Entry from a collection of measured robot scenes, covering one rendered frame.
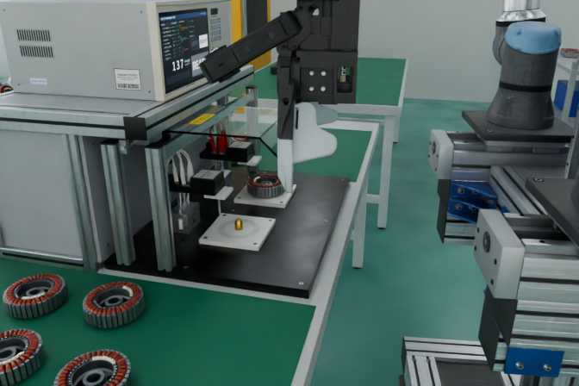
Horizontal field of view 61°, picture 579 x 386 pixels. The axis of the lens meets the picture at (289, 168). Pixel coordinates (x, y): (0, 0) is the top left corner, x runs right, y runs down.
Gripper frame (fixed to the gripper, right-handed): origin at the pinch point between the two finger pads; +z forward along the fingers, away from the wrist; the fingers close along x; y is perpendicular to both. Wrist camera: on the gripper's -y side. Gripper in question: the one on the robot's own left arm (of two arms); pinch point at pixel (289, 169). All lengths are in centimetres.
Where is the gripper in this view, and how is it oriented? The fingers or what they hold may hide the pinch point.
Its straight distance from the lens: 56.8
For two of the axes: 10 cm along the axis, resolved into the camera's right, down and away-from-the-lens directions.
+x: 1.0, -3.5, 9.3
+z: 0.0, 9.4, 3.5
